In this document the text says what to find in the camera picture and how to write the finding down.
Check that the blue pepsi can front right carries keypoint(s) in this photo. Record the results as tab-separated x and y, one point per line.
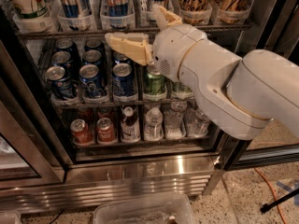
123	80

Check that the middle wire shelf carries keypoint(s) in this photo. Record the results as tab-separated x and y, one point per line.
84	102

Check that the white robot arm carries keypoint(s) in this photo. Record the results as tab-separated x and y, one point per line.
241	95

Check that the clear water bottle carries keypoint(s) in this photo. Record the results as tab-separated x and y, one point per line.
153	125
199	123

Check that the red soda can right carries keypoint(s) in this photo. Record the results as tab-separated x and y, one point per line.
105	130

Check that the clear water bottle left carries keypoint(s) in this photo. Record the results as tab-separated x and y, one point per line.
153	125

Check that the clear water bottle right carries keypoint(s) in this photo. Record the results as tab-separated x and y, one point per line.
199	123

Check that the wire shelf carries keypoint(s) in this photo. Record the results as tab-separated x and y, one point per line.
84	102
146	30

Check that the green can front middle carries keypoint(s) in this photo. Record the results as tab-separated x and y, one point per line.
179	87

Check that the blue pepsi can front left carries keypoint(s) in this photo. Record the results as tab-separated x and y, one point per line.
60	83

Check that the stainless steel fridge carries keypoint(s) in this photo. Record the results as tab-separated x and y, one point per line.
53	172

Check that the white patterned tall can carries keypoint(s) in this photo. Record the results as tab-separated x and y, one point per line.
30	9

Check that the top wire shelf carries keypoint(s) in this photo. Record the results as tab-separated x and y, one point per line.
146	30

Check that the green can front left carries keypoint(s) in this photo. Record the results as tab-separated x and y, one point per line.
154	81

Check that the red soda can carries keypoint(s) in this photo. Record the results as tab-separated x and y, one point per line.
81	133
105	130

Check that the dark juice bottle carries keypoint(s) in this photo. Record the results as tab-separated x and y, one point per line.
130	125

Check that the blue pepsi can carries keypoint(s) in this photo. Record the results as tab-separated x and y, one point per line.
91	81
60	83
123	80

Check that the black stand leg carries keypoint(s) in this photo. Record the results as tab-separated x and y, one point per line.
266	207

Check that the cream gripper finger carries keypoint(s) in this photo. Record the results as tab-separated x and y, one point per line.
135	46
165	18

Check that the clear plastic bin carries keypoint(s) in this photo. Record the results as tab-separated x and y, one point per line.
151	209

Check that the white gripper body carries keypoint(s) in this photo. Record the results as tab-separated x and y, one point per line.
172	51

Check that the green can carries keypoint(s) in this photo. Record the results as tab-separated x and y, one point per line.
179	87
154	81

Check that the red soda can left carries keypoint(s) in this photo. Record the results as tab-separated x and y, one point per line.
81	133

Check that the blue pepsi can front middle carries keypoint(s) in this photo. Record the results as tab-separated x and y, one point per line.
91	81

